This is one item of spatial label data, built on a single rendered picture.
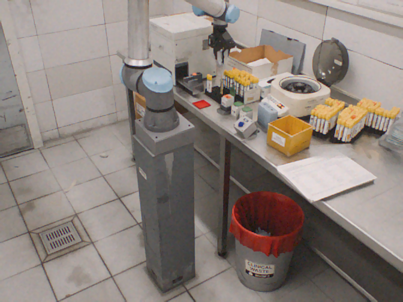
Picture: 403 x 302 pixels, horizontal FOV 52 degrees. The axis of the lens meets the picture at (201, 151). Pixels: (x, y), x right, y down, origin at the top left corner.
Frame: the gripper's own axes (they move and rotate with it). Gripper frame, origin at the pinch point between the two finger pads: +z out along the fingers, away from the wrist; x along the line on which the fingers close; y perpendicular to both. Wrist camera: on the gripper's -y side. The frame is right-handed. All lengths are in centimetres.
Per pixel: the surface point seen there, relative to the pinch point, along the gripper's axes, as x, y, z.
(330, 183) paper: 9, -82, 16
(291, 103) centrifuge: -14.1, -36.0, 9.7
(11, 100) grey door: 82, 151, 61
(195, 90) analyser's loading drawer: 10.6, 7.8, 14.1
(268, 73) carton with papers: -27.9, -4.3, 9.0
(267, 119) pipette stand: 1.9, -38.2, 12.1
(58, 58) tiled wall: 41, 156, 38
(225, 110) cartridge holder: 8.2, -15.3, 16.0
